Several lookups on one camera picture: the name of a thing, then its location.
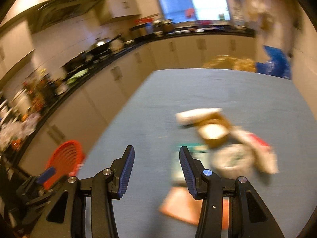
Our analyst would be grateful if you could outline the black wok with lid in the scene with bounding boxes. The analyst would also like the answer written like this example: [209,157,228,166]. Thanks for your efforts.
[86,35,121,56]

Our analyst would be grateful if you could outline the brown packing tape roll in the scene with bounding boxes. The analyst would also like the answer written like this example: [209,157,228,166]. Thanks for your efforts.
[197,113,232,148]

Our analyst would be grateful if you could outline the yellow plastic bag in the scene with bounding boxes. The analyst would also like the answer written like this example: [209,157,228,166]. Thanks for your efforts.
[202,55,256,73]

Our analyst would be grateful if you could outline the black frying pan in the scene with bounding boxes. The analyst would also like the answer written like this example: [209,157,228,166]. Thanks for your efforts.
[62,52,86,74]

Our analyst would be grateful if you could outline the white knit glove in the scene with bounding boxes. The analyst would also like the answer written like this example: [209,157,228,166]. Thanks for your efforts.
[211,144,254,179]

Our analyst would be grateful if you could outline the green cloth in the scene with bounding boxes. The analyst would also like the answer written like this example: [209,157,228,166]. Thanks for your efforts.
[66,69,88,85]

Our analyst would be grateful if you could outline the black countertop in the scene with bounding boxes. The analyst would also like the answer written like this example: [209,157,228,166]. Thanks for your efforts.
[4,25,255,167]

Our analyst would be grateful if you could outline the blue plastic bag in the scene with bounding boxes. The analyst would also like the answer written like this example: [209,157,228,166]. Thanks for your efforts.
[255,45,292,80]

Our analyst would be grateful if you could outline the small upper cabinet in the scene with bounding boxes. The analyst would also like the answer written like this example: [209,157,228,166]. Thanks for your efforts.
[94,0,140,25]

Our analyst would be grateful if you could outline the blue table cloth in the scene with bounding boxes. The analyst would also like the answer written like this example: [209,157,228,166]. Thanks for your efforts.
[79,69,316,237]

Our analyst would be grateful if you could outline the black rice cooker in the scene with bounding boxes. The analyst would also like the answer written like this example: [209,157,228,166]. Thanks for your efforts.
[130,23,148,39]

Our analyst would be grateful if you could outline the orange plastic mesh basket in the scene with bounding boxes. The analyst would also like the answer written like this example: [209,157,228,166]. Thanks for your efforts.
[44,140,85,190]

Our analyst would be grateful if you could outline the dark cooking pot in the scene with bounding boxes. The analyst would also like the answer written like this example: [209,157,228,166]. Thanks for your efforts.
[153,19,175,35]

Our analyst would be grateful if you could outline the orange cardboard box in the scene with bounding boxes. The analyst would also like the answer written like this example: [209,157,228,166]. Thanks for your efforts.
[158,186,230,231]

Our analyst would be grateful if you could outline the white red plastic bag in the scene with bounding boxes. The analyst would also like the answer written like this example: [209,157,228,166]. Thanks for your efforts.
[230,126,279,175]

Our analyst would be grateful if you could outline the white small bottle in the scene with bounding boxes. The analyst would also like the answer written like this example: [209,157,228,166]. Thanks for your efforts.
[175,108,222,126]

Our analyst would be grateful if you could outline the green white tissue packet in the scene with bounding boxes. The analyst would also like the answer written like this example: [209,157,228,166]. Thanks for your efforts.
[170,142,211,186]

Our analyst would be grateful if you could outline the upper wall cabinet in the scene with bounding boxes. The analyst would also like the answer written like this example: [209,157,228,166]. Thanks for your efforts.
[1,19,34,88]

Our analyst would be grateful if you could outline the kitchen window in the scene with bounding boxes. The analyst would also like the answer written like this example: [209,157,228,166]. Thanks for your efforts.
[158,0,230,23]

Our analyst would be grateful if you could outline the range hood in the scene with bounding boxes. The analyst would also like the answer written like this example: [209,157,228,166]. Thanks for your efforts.
[27,0,102,34]

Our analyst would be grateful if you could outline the lower kitchen cabinets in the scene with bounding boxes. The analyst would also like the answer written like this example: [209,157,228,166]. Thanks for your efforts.
[14,34,256,175]

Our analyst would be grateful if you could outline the crumpled clear plastic bags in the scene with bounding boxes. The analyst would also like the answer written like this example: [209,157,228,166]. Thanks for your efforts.
[1,113,41,153]

